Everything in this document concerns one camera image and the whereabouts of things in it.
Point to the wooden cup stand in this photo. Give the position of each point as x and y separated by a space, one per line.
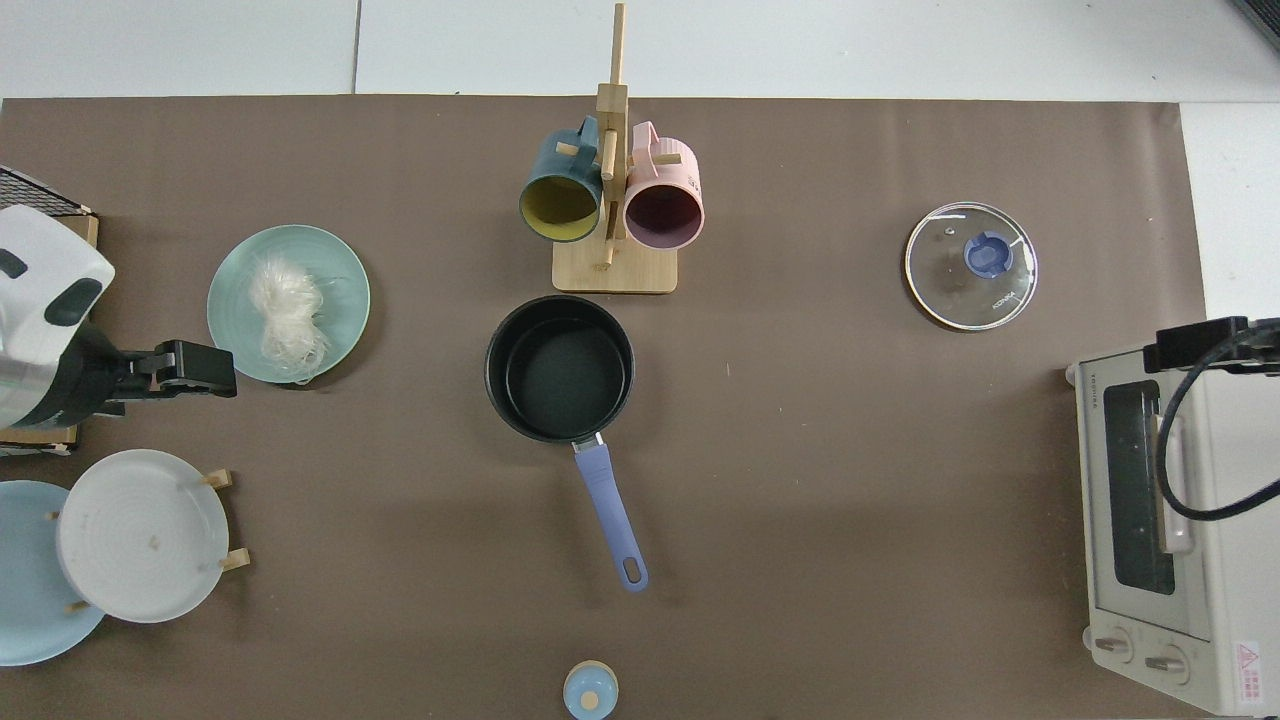
615 270

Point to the pink cup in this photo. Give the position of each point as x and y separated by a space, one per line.
665 215

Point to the small blue round thing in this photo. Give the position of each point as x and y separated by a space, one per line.
590 690

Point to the pale toaster oven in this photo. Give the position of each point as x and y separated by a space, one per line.
1240 560

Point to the dark grey panel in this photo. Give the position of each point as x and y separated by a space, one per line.
1265 15

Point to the dark teal cup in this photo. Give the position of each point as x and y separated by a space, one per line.
545 160

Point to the green round plate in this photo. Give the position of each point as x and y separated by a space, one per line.
335 290

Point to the brown table cloth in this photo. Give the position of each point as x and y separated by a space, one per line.
850 450

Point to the glass lid with blue knob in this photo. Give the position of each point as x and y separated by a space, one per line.
940 280

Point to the grey round plate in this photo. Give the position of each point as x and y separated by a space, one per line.
140 540

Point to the light blue round plate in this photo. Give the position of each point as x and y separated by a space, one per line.
30 600

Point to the white vermicelli bundle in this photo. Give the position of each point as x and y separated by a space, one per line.
285 310

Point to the wooden plate rack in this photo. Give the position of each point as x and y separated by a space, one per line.
238 560

